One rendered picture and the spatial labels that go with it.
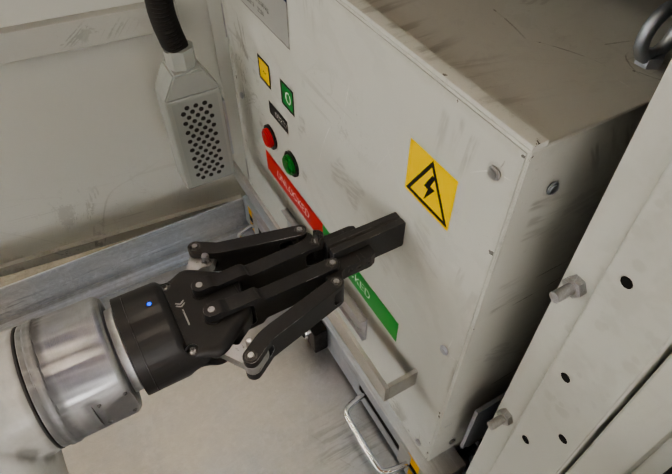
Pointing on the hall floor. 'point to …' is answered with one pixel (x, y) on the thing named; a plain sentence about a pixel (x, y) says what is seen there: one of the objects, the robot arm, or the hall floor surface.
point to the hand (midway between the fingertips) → (365, 243)
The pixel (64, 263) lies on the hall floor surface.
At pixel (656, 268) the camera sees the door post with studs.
